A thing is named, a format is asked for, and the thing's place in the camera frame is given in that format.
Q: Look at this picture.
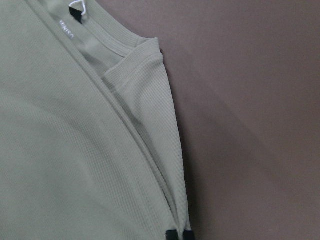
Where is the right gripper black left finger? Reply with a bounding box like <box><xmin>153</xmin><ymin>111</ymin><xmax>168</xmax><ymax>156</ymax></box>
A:
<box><xmin>165</xmin><ymin>230</ymin><xmax>178</xmax><ymax>240</ymax></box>

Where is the olive green long-sleeve shirt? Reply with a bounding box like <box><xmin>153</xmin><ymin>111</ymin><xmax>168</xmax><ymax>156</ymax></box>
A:
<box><xmin>0</xmin><ymin>0</ymin><xmax>192</xmax><ymax>240</ymax></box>

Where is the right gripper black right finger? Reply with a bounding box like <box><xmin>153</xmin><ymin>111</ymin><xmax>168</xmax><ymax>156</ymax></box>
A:
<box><xmin>182</xmin><ymin>229</ymin><xmax>195</xmax><ymax>240</ymax></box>

